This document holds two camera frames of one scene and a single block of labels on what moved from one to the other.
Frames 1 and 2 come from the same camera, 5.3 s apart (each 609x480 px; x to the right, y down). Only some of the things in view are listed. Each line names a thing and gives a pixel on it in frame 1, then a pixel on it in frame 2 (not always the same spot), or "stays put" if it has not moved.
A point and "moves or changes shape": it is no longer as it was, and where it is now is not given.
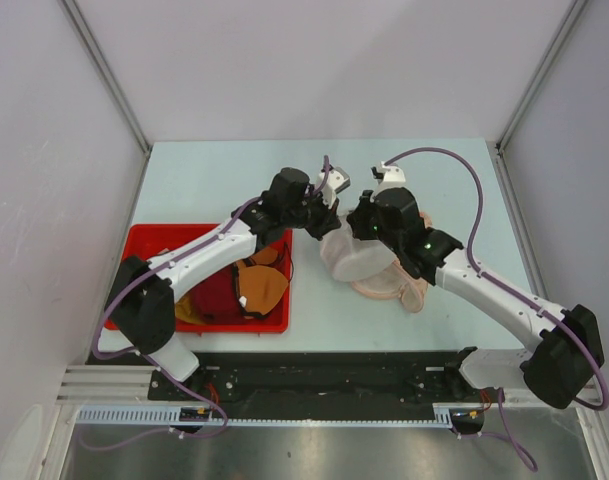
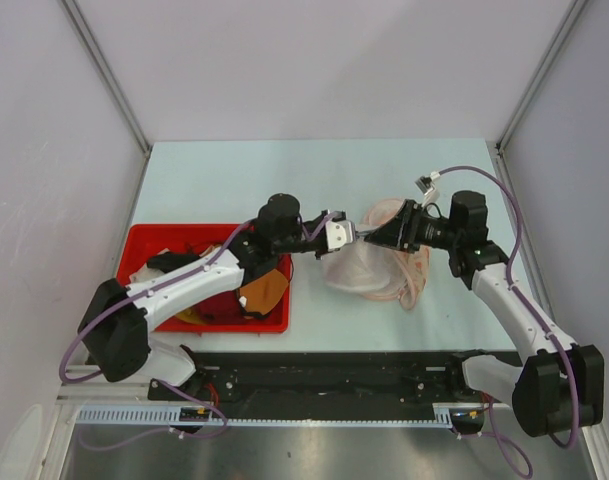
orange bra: x=260 y=285 stays put
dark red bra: x=218 y=297 stays put
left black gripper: x=328 y=221 to x=320 y=219
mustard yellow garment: x=185 y=309 stays put
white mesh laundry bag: x=349 y=259 moves or changes shape
